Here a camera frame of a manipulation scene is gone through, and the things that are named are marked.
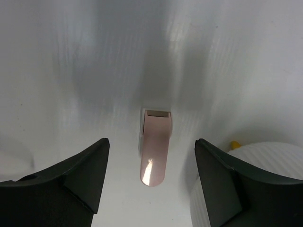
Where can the yellow highlighter pen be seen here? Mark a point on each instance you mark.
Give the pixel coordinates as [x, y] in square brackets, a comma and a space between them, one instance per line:
[235, 145]

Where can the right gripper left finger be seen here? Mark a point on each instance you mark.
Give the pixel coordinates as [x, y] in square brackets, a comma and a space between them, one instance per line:
[64, 195]

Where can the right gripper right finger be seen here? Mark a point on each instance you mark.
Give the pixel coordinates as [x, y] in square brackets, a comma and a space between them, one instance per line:
[248, 194]

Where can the pink eraser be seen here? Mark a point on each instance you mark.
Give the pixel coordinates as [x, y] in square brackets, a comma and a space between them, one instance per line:
[155, 134]

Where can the white round divided container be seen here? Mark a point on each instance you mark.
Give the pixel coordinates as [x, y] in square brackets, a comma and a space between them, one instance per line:
[260, 153]

